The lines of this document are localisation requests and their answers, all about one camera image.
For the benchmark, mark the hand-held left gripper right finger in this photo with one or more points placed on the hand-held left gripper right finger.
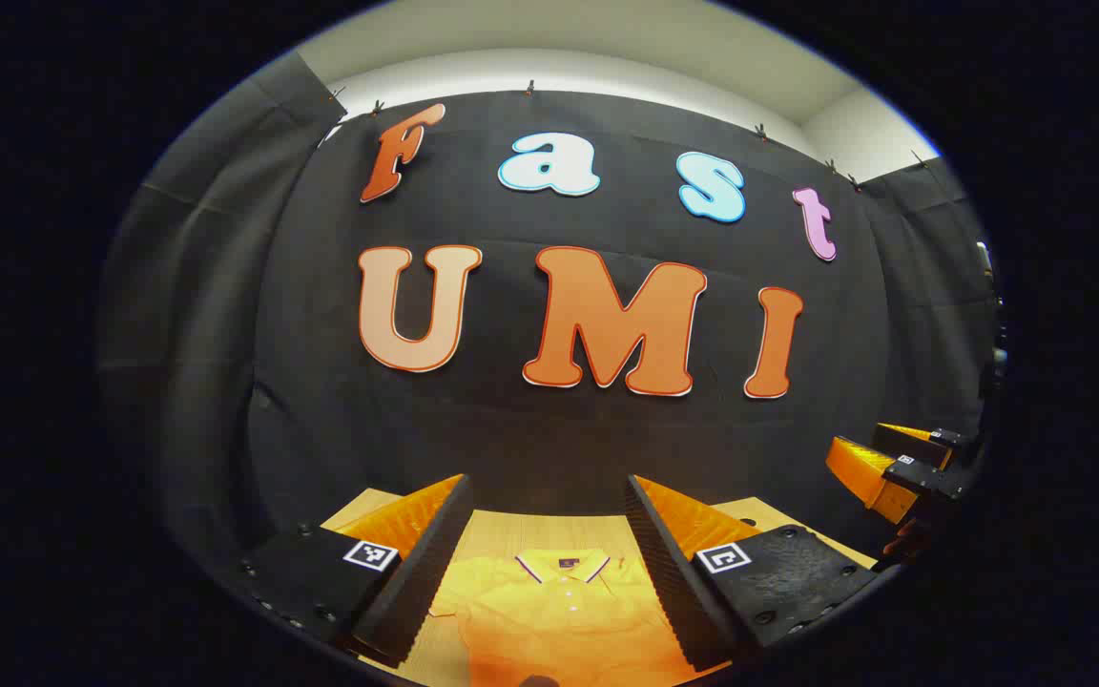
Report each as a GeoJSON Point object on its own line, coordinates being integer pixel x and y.
{"type": "Point", "coordinates": [669, 572]}

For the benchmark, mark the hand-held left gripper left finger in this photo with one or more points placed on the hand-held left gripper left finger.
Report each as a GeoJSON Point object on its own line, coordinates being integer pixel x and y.
{"type": "Point", "coordinates": [435, 563]}

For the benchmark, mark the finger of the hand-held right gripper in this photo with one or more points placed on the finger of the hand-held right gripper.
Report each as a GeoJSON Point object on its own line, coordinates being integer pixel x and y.
{"type": "Point", "coordinates": [860, 468]}
{"type": "Point", "coordinates": [912, 441]}

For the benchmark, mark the orange T-shirt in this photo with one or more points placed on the orange T-shirt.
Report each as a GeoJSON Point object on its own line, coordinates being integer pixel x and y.
{"type": "Point", "coordinates": [569, 620]}

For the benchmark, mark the black backdrop cloth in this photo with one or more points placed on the black backdrop cloth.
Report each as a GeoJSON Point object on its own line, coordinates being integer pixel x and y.
{"type": "Point", "coordinates": [511, 429]}

